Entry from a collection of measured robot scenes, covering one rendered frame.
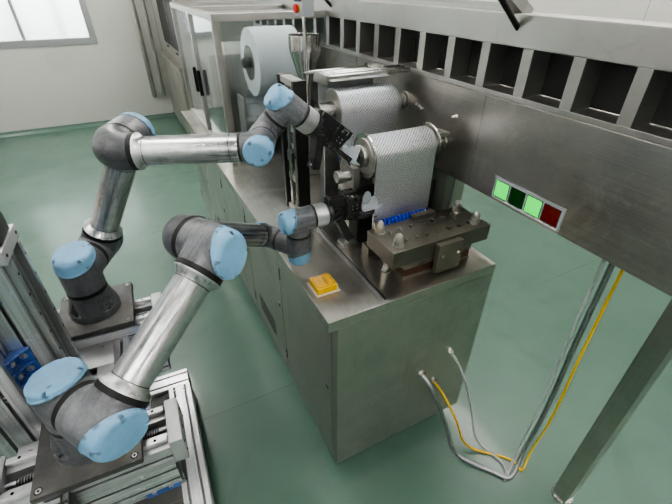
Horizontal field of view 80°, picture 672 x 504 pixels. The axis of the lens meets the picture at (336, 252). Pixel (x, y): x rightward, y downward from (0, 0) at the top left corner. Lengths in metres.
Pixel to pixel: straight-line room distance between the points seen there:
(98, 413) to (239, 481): 1.11
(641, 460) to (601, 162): 1.53
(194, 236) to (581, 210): 0.97
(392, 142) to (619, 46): 0.61
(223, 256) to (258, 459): 1.24
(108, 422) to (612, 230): 1.19
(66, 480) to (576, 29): 1.55
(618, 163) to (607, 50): 0.25
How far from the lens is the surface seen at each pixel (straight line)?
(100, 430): 0.93
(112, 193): 1.40
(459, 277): 1.42
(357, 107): 1.50
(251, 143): 1.05
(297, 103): 1.17
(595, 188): 1.19
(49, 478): 1.19
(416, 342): 1.50
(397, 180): 1.39
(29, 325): 1.21
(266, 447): 2.01
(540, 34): 1.27
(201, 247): 0.94
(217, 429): 2.11
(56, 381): 1.03
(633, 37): 1.14
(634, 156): 1.14
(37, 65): 6.70
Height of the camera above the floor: 1.73
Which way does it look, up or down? 34 degrees down
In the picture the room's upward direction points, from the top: straight up
